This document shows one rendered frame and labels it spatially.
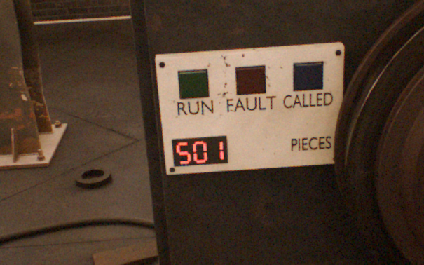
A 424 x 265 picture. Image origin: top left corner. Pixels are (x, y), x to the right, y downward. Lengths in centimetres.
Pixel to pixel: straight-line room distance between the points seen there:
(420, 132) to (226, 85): 27
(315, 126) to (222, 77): 15
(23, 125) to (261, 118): 281
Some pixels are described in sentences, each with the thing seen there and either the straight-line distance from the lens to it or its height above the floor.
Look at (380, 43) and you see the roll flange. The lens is 81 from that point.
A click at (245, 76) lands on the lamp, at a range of 86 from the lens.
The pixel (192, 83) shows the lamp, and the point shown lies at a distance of 86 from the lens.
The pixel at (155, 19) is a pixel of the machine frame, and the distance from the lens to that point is 86.
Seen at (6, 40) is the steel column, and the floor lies 70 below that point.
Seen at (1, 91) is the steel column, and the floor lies 42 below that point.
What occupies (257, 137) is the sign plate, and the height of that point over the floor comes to 111.
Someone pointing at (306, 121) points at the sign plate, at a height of 113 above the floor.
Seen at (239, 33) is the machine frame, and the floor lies 126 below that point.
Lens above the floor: 148
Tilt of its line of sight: 23 degrees down
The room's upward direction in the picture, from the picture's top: 4 degrees counter-clockwise
